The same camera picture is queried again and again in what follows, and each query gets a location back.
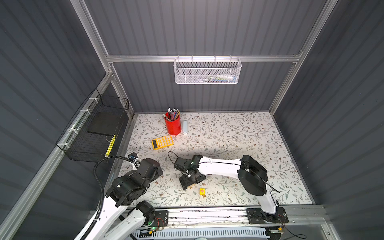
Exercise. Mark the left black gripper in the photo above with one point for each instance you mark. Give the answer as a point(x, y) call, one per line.
point(159, 173)

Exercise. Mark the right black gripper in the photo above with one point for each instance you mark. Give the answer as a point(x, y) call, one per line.
point(184, 183)

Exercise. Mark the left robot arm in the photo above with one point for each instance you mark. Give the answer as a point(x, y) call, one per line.
point(119, 196)

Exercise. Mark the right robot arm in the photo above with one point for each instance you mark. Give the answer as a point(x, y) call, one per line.
point(252, 175)

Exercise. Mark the light blue eraser block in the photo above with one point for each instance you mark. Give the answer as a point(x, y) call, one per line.
point(185, 127)

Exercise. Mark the yellow calculator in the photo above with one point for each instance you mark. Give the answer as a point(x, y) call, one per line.
point(162, 142)

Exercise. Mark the red pencil cup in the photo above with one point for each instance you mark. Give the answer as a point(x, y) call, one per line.
point(173, 127)

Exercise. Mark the pencils bundle in cup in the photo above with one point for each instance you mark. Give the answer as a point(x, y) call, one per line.
point(172, 114)

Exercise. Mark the black foam pad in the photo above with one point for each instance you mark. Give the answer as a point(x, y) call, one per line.
point(105, 124)

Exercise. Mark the markers in white basket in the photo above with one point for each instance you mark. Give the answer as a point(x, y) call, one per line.
point(232, 79)

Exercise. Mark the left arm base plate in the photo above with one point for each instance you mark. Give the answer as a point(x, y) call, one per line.
point(157, 219)

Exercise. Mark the black wire side basket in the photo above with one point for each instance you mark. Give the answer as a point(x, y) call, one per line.
point(79, 145)

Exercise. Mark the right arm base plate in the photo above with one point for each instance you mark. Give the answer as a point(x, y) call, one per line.
point(257, 216)

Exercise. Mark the white wire wall basket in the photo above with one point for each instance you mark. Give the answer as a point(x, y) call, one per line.
point(189, 71)

